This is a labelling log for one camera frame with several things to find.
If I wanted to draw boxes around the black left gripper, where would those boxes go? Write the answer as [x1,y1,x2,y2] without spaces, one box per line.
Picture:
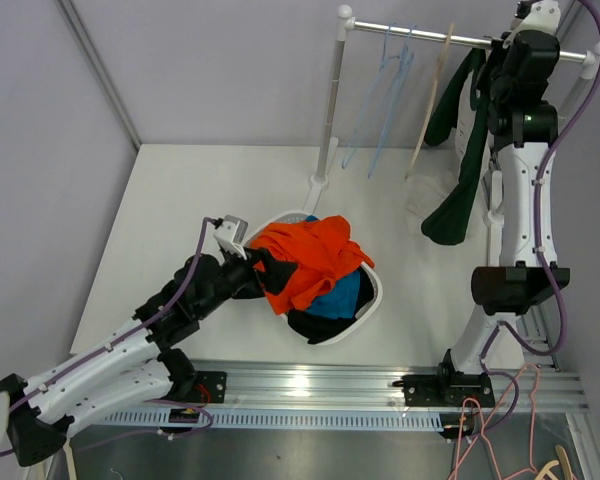
[196,242,296,319]

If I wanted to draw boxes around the orange t shirt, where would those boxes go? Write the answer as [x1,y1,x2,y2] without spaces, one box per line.
[250,215,374,320]

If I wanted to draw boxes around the black t shirt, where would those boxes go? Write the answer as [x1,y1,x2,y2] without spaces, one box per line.
[286,267,375,345]

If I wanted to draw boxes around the blue t shirt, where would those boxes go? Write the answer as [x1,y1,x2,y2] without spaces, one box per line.
[297,215,373,320]

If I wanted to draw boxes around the light blue wire hanger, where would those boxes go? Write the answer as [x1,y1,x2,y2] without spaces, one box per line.
[341,32,394,170]
[367,33,414,179]

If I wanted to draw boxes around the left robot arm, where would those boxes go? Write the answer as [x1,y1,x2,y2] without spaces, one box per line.
[0,249,297,467]

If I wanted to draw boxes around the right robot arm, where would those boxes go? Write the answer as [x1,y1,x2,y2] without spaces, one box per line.
[398,1,570,407]

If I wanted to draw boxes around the white printed t shirt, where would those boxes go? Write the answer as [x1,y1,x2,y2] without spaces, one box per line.
[404,81,475,236]

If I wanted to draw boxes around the dark green t shirt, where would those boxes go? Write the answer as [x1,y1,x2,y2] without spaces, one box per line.
[421,49,489,246]

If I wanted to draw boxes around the cream hanger bottom left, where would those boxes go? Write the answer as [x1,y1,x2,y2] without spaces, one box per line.
[63,440,78,480]

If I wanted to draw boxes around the wooden hanger bottom right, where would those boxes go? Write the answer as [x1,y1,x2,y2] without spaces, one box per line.
[534,445,577,480]

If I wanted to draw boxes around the white perforated plastic basket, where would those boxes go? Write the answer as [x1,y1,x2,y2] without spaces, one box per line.
[237,211,382,345]

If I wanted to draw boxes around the white metal clothes rack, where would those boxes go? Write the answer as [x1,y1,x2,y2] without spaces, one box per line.
[297,3,600,271]

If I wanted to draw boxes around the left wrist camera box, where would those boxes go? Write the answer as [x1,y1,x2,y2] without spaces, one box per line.
[213,215,248,259]

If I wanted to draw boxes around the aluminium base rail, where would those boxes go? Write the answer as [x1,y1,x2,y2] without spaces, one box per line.
[64,299,591,431]

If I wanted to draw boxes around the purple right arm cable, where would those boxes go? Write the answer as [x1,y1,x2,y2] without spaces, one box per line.
[479,0,600,406]

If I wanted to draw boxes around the pink wire hanger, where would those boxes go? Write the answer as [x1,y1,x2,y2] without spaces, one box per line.
[460,360,543,479]

